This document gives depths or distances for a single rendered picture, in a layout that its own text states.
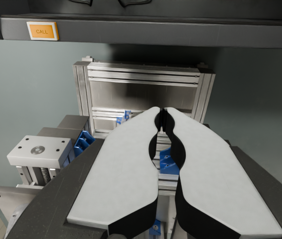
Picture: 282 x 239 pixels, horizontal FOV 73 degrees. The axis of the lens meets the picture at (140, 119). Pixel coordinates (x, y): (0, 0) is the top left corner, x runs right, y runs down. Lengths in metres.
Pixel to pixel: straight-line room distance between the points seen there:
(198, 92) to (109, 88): 0.56
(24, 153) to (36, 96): 1.19
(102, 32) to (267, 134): 1.69
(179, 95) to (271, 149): 1.08
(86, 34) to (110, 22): 0.05
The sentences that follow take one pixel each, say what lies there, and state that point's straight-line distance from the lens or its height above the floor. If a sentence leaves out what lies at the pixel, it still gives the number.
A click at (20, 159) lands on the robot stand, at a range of 0.59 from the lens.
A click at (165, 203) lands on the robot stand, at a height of 0.95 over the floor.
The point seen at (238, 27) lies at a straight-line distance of 0.42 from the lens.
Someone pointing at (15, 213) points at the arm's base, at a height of 1.06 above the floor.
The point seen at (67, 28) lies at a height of 0.95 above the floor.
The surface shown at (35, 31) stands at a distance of 0.43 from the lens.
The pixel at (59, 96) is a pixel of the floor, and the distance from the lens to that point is 1.65.
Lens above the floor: 1.34
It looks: 58 degrees down
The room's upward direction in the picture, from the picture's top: 174 degrees counter-clockwise
